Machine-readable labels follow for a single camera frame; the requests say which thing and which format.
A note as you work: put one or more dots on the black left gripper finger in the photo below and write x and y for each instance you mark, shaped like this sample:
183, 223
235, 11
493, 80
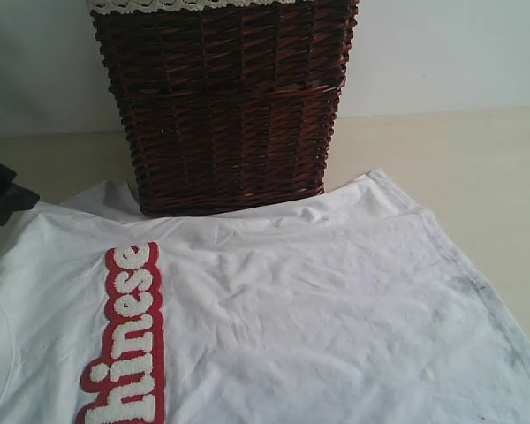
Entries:
16, 198

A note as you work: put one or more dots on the white t-shirt with red print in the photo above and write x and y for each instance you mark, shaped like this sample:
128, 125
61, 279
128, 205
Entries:
349, 307

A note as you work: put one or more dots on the cream lace basket liner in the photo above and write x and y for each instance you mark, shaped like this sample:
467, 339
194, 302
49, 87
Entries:
106, 7

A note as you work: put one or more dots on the dark brown wicker basket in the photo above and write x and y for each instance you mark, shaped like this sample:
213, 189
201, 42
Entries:
230, 108

